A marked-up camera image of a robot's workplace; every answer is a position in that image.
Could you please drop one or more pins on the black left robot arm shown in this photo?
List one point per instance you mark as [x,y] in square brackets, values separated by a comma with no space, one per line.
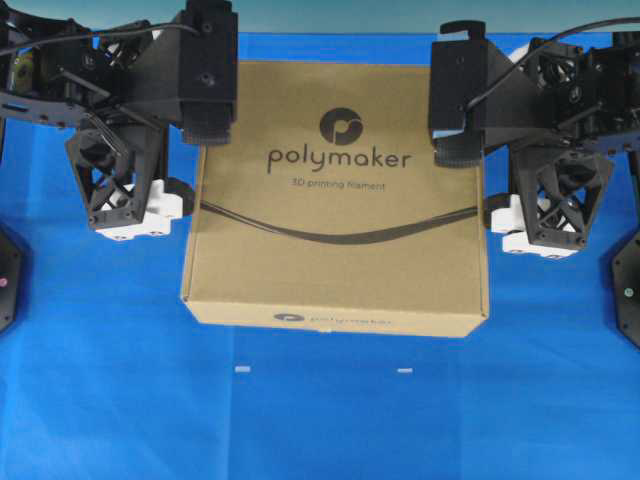
[121,91]

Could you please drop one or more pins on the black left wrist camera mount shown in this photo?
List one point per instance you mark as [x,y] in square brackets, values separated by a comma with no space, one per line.
[151,83]

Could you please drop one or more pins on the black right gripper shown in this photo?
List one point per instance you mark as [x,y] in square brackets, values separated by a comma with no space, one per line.
[554,193]

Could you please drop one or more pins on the brown polymaker cardboard box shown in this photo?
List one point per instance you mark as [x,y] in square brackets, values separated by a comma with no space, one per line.
[327,212]

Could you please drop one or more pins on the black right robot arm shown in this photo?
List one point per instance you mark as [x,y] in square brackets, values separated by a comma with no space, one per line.
[562,112]

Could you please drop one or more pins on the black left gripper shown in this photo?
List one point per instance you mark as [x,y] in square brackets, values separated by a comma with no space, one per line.
[121,170]

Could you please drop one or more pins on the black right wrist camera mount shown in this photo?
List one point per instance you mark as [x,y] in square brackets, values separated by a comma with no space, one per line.
[514,110]

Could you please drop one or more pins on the blue table cloth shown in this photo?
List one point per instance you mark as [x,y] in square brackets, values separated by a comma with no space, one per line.
[106,375]

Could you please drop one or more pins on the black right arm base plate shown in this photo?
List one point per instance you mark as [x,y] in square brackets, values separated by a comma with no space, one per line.
[625,274]

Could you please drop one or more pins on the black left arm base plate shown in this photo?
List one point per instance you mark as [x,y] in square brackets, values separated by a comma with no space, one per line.
[11,266]

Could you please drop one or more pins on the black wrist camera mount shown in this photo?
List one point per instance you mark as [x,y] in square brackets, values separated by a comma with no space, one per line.
[151,83]
[514,110]

